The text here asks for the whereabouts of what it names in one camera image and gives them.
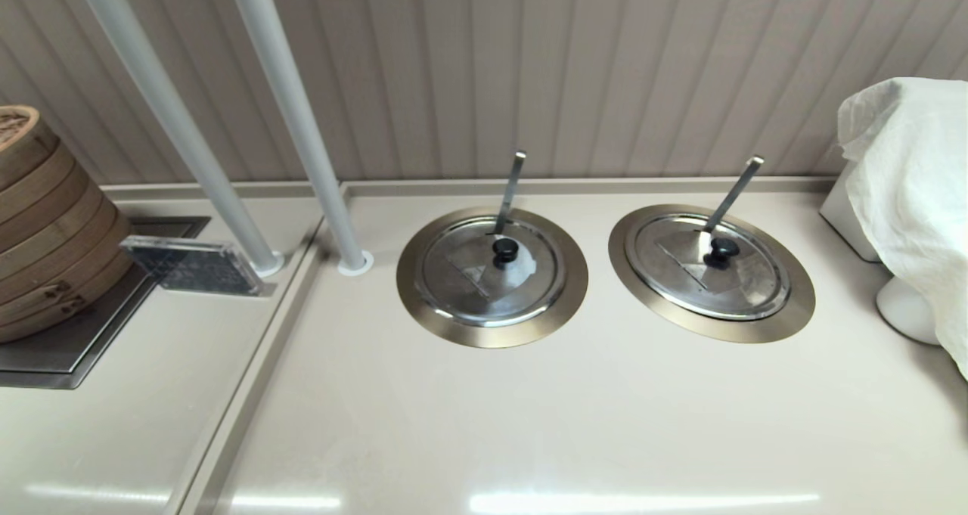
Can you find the steel hinged lid black knob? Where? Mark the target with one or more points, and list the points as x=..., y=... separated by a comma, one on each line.
x=756, y=280
x=461, y=273

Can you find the white round pole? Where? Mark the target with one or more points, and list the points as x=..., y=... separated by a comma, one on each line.
x=162, y=99
x=295, y=99

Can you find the clear acrylic sign block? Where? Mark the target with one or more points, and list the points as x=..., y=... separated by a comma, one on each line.
x=197, y=267

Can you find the white box appliance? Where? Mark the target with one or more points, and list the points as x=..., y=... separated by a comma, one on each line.
x=839, y=220

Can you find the white round base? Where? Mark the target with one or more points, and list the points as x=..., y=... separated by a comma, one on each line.
x=904, y=311

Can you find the stacked bamboo steamer baskets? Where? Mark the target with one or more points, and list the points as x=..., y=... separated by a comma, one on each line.
x=53, y=235

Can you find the steel recessed steamer tray frame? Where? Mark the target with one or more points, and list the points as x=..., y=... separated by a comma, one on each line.
x=68, y=349

